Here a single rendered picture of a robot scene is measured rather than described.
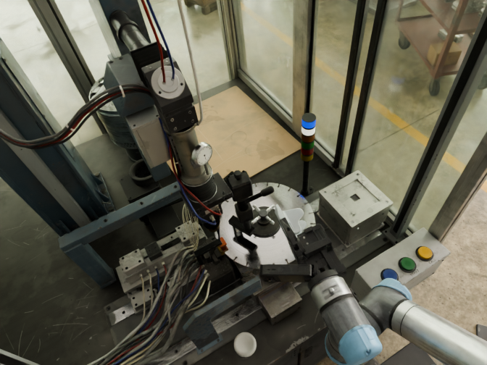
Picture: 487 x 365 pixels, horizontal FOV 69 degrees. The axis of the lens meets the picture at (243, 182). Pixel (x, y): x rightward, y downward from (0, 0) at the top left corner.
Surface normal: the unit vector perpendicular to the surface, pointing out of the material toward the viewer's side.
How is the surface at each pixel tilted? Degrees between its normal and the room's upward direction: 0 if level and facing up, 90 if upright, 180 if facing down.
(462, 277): 0
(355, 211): 0
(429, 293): 0
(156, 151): 90
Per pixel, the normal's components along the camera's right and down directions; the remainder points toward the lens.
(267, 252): -0.10, -0.62
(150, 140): 0.49, 0.65
